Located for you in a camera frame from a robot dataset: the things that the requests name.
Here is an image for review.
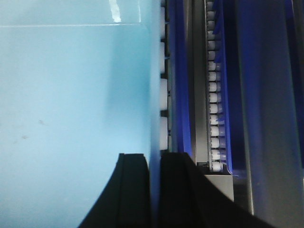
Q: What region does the white roller track right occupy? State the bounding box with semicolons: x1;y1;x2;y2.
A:
205;0;229;175

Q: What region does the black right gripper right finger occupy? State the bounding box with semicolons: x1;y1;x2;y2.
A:
159;152;270;228

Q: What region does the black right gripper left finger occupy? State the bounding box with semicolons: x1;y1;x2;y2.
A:
79;153;151;228

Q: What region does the light blue plastic bin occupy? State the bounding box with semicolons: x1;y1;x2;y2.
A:
0;0;161;228

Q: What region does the stainless steel shelf front rail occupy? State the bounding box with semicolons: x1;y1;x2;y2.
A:
235;0;304;209

